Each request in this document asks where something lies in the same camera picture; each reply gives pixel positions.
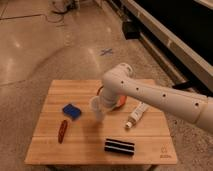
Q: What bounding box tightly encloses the orange ceramic bowl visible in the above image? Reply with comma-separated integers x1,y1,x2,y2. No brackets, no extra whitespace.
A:
96,85,128,110

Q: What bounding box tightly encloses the black white striped block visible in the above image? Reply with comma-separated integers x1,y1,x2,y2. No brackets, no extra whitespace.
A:
104,138,135,156

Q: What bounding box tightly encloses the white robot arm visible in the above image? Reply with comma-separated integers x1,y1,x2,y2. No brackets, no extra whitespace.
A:
100,63,213,134

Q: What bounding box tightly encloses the black box on floor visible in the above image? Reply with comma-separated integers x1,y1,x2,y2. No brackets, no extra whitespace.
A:
122,22,140,39

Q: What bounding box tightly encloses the red brown oblong object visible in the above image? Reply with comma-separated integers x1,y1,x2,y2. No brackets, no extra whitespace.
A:
58,120,68,144

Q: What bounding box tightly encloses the blue sponge block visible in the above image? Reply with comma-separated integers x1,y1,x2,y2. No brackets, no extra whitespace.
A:
62,104,81,120

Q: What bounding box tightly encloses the wooden table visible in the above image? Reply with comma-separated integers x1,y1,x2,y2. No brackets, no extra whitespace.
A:
25,80,177,165

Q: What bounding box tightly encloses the white tube with cap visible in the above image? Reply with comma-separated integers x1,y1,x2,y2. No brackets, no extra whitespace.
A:
125,102,149,129

